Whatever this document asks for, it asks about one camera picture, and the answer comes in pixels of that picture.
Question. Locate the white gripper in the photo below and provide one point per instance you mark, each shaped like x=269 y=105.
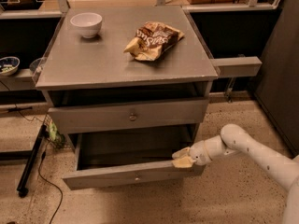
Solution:
x=198 y=154

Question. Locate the grey drawer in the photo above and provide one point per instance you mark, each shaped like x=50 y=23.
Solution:
x=108 y=117
x=118 y=158

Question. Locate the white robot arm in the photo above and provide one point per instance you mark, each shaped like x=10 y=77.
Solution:
x=232 y=139

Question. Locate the grey drawer cabinet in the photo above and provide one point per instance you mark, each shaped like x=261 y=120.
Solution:
x=96 y=71

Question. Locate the grey top drawer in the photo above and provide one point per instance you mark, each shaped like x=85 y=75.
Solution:
x=108 y=117

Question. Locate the grey side shelf right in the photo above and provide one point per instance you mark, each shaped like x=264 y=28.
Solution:
x=237 y=66

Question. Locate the grey side shelf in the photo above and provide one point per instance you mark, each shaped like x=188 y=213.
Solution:
x=19 y=81
x=237 y=66

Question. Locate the brown snack chip bag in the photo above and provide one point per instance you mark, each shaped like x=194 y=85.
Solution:
x=152 y=40

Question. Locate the white ceramic bowl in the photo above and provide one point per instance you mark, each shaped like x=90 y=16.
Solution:
x=87 y=24

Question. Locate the black table leg bar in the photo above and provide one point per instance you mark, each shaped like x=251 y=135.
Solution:
x=22 y=190

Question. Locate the clear glass bowl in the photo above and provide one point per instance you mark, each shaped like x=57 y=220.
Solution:
x=36 y=64

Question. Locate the grey side shelf left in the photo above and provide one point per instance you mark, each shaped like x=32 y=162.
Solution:
x=19 y=81

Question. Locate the blue patterned bowl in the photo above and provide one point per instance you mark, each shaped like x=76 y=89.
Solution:
x=9 y=65

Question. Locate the green item in wire basket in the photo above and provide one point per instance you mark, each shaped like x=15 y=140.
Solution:
x=55 y=137

